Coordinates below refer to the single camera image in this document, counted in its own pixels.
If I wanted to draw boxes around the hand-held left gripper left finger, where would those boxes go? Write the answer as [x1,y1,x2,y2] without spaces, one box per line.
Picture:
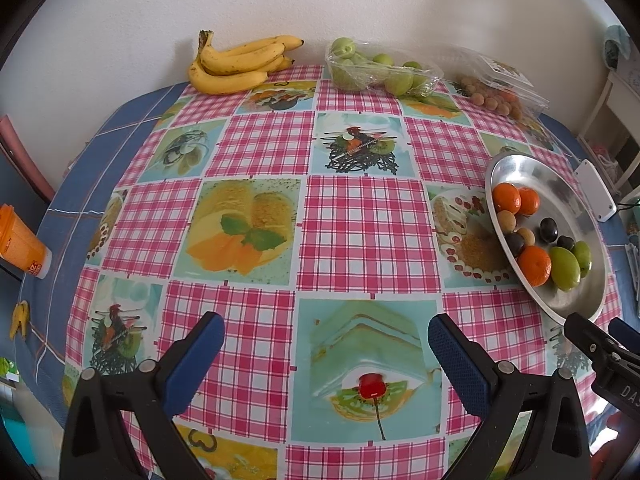
[59,311,226,480]

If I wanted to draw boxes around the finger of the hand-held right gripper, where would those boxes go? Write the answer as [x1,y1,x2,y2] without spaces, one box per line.
[607,316,640,357]
[564,312,632,367]

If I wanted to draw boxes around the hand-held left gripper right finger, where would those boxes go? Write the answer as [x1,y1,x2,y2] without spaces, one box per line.
[427,313,593,480]

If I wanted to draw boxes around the green mango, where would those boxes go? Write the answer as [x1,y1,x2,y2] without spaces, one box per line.
[549,246,582,292]

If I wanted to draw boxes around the orange tangerine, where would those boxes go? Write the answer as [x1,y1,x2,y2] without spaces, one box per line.
[492,183,522,214]
[516,246,552,287]
[517,186,542,216]

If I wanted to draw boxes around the large steel bowl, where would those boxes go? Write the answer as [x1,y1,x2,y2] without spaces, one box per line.
[484,154,608,326]

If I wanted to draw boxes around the pile of small green fruits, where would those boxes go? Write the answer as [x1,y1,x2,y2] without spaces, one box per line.
[330,36,423,96]

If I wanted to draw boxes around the white rectangular device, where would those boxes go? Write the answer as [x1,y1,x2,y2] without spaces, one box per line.
[572,159,617,223]

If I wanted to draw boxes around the pink checkered fruit-print tablecloth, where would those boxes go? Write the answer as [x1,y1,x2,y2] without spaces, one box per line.
[65,64,626,480]

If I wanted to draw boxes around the yellow peel scrap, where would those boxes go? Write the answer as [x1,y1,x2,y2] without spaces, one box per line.
[10,301,31,339]

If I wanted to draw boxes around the checkered picture tablecloth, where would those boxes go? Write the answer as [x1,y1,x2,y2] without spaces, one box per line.
[12,82,640,480]

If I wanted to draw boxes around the orange cup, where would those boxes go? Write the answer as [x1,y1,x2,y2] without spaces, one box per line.
[0,203,53,280]

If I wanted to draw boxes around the white shelf rack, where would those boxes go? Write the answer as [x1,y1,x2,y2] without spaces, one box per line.
[577,67,640,201]

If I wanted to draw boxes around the pile of brown longans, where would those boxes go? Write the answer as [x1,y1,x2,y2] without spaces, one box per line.
[462,75,526,118]

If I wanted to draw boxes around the pink chair back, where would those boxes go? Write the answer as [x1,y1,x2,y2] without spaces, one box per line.
[0,115,56,203]

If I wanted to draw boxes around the bunch of yellow bananas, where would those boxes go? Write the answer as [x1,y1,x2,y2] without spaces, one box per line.
[187,30,305,96]

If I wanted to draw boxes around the clear plastic bag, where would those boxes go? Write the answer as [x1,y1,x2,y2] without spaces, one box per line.
[325,36,445,99]

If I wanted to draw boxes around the clear plastic clamshell box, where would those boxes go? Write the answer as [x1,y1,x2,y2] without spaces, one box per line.
[457,47,550,121]

